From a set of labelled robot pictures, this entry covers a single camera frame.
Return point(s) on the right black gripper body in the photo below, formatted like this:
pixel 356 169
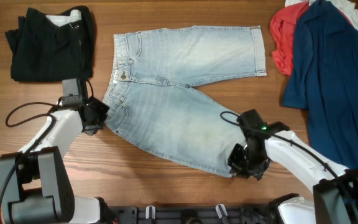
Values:
pixel 245 160

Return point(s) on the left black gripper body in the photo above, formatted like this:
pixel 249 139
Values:
pixel 99 110

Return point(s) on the light blue denim shorts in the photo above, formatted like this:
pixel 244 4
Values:
pixel 153 94

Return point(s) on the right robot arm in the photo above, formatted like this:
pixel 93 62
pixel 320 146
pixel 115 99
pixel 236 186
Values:
pixel 334 186

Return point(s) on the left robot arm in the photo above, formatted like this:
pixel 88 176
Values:
pixel 34 184

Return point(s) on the folded black shorts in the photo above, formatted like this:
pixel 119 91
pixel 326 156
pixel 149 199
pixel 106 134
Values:
pixel 52 48

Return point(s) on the navy blue shirt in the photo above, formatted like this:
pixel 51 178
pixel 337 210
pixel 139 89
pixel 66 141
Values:
pixel 334 87

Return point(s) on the red shirt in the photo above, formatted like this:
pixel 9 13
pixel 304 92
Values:
pixel 286 40

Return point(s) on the white garment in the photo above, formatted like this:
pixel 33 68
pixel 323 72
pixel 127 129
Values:
pixel 348 8

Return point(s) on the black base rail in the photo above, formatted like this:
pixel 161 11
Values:
pixel 218 214

